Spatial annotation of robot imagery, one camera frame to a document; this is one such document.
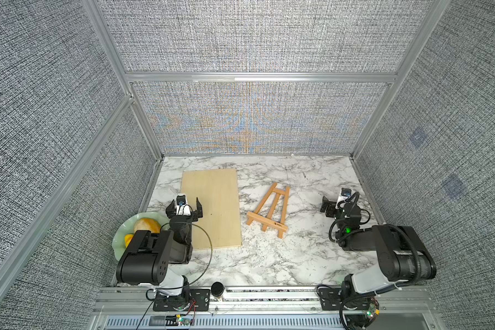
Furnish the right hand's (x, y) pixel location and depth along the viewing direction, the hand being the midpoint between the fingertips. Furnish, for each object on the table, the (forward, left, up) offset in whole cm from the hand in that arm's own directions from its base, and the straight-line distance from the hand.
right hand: (335, 192), depth 92 cm
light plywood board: (+6, +55, -9) cm, 56 cm away
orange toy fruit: (-15, +80, 0) cm, 81 cm away
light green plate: (-14, +91, -5) cm, 92 cm away
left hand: (-3, +65, +2) cm, 65 cm away
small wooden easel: (-11, +31, -6) cm, 33 cm away
